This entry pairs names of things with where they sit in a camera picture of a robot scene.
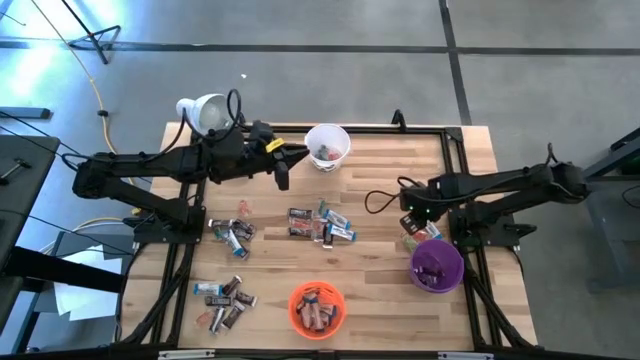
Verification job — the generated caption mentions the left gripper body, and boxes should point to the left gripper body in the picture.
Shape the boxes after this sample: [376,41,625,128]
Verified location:
[206,119,285,185]

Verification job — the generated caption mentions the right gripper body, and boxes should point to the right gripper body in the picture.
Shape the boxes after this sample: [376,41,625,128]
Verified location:
[398,176,445,222]

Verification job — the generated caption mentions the white plastic bucket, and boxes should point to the white plastic bucket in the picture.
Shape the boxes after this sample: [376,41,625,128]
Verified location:
[304,123,352,173]

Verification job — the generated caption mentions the purple plastic basket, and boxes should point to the purple plastic basket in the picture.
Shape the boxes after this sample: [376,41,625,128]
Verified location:
[409,238,465,294]

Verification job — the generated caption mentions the white desk lamp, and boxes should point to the white desk lamp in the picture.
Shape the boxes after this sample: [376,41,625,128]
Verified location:
[175,93,232,137]

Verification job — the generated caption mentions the orange plastic basket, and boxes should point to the orange plastic basket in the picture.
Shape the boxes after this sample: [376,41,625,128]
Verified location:
[287,281,347,342]

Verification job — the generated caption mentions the dark grey panel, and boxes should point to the dark grey panel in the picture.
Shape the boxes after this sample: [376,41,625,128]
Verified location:
[49,230,136,261]

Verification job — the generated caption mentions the black metal desk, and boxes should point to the black metal desk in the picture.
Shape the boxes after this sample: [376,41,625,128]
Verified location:
[582,127,640,291]

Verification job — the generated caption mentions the black tripod stand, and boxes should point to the black tripod stand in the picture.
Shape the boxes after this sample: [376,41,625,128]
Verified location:
[59,0,122,65]

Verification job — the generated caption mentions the black metal beam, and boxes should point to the black metal beam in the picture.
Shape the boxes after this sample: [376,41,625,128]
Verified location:
[0,244,127,296]

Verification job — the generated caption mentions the white paper sheets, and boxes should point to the white paper sheets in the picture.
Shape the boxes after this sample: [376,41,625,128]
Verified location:
[52,244,126,322]

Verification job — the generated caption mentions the black flat bar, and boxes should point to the black flat bar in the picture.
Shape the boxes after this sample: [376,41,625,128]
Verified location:
[0,106,53,121]

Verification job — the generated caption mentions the black side table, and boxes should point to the black side table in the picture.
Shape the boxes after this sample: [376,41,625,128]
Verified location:
[0,133,61,271]

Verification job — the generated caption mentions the black hand tool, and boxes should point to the black hand tool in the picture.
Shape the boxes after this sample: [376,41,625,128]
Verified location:
[0,158,32,187]

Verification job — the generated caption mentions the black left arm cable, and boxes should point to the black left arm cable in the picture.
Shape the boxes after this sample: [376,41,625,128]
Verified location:
[177,88,243,151]

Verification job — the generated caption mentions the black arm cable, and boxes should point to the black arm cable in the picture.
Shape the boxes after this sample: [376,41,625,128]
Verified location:
[177,88,243,151]
[363,175,409,215]

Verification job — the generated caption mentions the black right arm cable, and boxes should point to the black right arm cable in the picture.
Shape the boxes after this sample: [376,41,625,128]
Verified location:
[363,175,409,215]

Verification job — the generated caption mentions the silver metal bracket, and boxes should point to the silver metal bracket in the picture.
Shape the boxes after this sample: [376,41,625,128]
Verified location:
[157,349,216,360]
[437,351,495,360]

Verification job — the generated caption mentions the yellow floor cable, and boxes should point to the yellow floor cable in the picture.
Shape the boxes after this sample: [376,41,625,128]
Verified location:
[29,0,139,254]

